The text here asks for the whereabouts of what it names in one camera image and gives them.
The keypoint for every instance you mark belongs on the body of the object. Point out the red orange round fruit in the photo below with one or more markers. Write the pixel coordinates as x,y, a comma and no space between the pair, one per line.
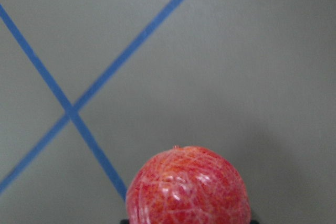
189,184

